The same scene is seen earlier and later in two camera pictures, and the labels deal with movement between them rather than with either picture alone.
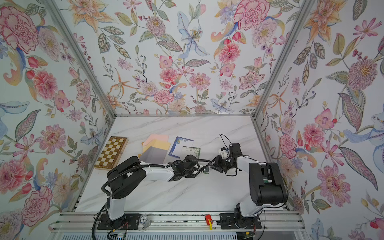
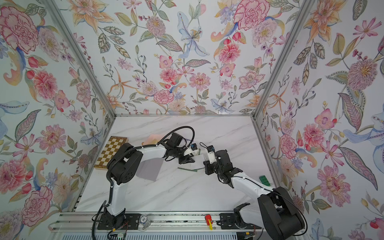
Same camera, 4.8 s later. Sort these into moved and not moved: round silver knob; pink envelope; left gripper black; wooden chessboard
Moved: left gripper black
Not moved: round silver knob; pink envelope; wooden chessboard
